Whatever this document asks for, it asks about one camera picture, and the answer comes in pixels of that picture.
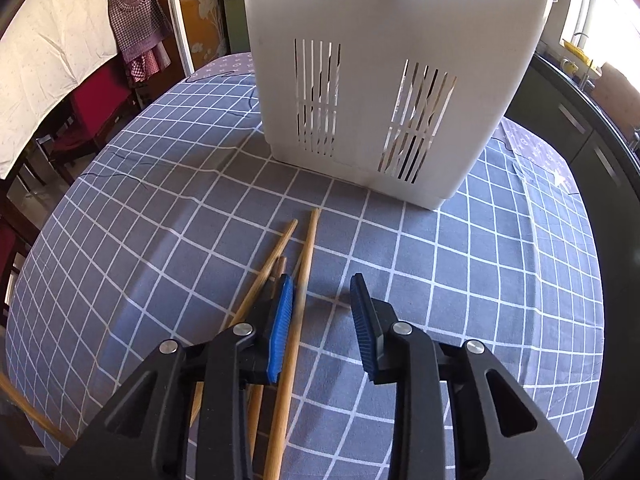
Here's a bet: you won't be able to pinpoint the wooden chopstick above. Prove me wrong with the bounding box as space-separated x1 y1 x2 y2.
247 256 286 456
190 219 298 425
264 208 320 480

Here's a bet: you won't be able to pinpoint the green kitchen cabinets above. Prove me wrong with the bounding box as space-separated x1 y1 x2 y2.
506 55 639 474

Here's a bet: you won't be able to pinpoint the blue checkered tablecloth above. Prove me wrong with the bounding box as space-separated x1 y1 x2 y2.
4 52 606 480

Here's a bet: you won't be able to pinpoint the red wooden chair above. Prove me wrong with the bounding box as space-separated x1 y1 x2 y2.
0 62 144 291

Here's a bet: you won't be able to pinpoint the wooden cutting board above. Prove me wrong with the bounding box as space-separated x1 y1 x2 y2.
591 63 640 141

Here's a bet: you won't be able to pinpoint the white plastic utensil holder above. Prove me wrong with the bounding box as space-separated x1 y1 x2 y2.
244 0 555 209

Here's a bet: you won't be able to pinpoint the checkered purple apron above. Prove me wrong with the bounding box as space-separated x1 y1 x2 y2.
107 0 172 84

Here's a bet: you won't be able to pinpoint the white hanging cloth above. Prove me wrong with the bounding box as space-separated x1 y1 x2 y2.
0 0 117 178

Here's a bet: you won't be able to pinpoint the sliding glass door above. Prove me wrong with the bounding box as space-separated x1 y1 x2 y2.
167 0 227 77

